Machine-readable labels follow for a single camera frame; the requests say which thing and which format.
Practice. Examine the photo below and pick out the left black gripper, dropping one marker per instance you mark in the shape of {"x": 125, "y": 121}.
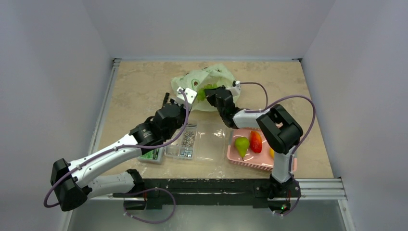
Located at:
{"x": 182, "y": 107}

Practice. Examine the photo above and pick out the aluminium left frame rail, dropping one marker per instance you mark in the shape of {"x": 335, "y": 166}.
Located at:
{"x": 98, "y": 128}

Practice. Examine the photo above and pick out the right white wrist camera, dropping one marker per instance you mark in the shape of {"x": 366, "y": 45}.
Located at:
{"x": 235, "y": 89}

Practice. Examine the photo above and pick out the yellow fake fruit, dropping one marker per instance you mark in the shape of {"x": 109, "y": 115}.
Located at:
{"x": 242, "y": 145}

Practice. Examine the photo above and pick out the aluminium frame rail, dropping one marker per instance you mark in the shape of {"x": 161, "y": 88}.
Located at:
{"x": 98, "y": 128}
{"x": 310, "y": 188}
{"x": 209, "y": 58}

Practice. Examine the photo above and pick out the green white small box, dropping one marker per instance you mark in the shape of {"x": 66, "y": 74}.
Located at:
{"x": 153, "y": 156}

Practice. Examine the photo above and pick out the pink plastic basket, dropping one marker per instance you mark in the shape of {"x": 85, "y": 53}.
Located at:
{"x": 262, "y": 160}

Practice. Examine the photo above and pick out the aluminium front frame rail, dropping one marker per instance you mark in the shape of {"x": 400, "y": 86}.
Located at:
{"x": 310, "y": 188}

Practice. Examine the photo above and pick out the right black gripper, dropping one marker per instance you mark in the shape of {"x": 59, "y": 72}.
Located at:
{"x": 215, "y": 94}

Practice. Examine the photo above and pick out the green fake grape bunch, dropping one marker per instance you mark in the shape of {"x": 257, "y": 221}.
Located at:
{"x": 201, "y": 96}

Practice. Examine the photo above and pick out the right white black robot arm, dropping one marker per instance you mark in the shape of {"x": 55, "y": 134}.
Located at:
{"x": 279, "y": 128}

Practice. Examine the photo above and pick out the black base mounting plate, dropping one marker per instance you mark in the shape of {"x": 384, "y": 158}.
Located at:
{"x": 257, "y": 193}

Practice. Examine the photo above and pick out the black T-handle tool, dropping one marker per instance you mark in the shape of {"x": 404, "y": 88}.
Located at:
{"x": 165, "y": 99}

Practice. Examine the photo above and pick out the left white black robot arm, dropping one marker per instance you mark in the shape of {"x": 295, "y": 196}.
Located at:
{"x": 72, "y": 183}

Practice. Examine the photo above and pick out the aluminium back frame rail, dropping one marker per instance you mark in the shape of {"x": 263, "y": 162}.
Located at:
{"x": 209, "y": 58}

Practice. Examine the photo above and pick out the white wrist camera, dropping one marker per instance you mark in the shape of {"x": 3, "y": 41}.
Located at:
{"x": 186, "y": 97}
{"x": 235, "y": 89}

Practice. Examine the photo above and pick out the clear plastic screw organizer box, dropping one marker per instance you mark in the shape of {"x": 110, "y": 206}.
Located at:
{"x": 200, "y": 141}

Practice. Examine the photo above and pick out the yellow orange fake lemon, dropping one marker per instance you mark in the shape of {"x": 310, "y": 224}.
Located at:
{"x": 272, "y": 153}

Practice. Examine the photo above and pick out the orange fake fruit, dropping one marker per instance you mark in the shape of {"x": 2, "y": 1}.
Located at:
{"x": 255, "y": 142}

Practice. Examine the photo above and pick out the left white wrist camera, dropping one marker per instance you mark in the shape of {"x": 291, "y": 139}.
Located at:
{"x": 186, "y": 97}

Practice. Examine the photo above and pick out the light green plastic bag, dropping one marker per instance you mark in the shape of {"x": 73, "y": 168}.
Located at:
{"x": 215, "y": 74}

